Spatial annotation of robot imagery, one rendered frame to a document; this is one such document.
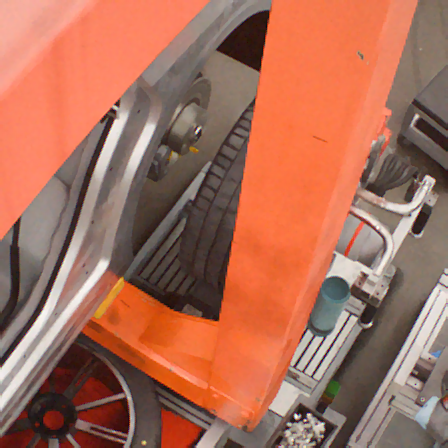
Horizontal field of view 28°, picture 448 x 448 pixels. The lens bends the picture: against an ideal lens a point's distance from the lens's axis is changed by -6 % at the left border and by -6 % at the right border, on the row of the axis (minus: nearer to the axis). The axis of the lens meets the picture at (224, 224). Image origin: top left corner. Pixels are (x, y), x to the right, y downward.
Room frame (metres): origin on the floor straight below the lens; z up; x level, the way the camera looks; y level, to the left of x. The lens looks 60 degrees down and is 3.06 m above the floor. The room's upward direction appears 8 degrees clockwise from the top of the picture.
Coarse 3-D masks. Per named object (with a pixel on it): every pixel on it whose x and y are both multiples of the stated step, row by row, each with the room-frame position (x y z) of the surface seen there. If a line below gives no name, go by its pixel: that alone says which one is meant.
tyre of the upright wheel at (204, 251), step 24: (240, 120) 1.38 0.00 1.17; (240, 144) 1.32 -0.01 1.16; (216, 168) 1.27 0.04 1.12; (240, 168) 1.27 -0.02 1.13; (216, 192) 1.22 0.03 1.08; (240, 192) 1.22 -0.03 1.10; (192, 216) 1.18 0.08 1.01; (216, 216) 1.18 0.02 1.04; (192, 240) 1.15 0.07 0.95; (216, 240) 1.14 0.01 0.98; (192, 264) 1.14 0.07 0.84; (216, 264) 1.11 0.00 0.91; (216, 288) 1.11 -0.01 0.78
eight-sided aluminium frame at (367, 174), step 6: (384, 138) 1.54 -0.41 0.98; (372, 144) 1.42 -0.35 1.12; (378, 144) 1.50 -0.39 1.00; (372, 150) 1.43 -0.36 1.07; (378, 150) 1.53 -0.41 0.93; (372, 156) 1.53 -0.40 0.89; (378, 156) 1.56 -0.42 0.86; (372, 162) 1.53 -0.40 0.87; (366, 168) 1.54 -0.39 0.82; (372, 168) 1.54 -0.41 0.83; (366, 174) 1.53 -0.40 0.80; (372, 174) 1.56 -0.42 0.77; (360, 180) 1.54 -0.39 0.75; (366, 180) 1.53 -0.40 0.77; (360, 186) 1.52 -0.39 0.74; (354, 198) 1.50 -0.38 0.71; (360, 198) 1.52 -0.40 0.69
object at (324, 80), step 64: (320, 0) 0.81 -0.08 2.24; (384, 0) 0.78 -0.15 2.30; (320, 64) 0.80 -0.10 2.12; (384, 64) 0.82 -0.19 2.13; (256, 128) 0.83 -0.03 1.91; (320, 128) 0.79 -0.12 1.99; (256, 192) 0.83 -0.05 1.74; (320, 192) 0.78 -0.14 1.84; (256, 256) 0.82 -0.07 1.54; (320, 256) 0.81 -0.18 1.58; (256, 320) 0.80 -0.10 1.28; (256, 384) 0.78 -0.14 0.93
